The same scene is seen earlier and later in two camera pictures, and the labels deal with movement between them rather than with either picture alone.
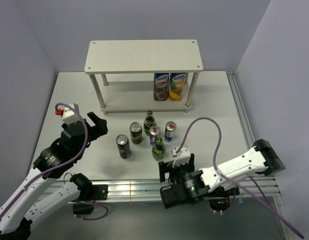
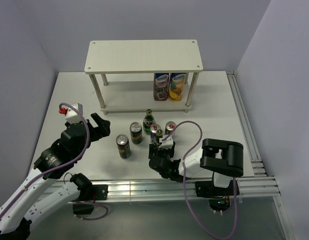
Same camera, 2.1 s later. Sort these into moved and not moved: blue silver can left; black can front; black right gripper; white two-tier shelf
Moved: black right gripper
Not moved: black can front; blue silver can left; white two-tier shelf
